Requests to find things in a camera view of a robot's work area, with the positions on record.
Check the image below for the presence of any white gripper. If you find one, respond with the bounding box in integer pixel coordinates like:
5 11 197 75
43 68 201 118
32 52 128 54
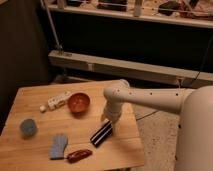
101 104 122 131

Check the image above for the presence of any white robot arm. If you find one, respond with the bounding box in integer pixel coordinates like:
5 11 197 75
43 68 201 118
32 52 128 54
102 80 213 171

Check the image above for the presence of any red ceramic cup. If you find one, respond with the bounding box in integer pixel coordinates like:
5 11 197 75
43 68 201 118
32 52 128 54
67 93 90 113

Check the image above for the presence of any blue round cup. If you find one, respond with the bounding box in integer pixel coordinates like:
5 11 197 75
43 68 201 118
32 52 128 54
20 119 37 136

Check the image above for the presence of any dark red oblong object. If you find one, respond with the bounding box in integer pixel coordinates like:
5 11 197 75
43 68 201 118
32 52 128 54
66 149 93 163

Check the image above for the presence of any wooden table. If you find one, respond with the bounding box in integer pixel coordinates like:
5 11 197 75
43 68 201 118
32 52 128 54
0 81 144 171

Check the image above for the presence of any blue sponge cloth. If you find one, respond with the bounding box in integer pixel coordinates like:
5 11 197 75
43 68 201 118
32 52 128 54
49 134 68 160

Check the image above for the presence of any small white cube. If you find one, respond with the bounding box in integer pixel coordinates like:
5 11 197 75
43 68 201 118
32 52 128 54
39 105 47 113

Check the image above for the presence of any metal lamp pole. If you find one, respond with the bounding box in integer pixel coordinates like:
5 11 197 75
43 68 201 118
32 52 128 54
42 0 63 54

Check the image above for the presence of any white wooden shelf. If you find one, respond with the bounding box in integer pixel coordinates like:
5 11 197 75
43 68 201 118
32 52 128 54
43 0 213 29

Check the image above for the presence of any black cable on floor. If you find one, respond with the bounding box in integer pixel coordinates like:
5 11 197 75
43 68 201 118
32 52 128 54
135 109 159 122

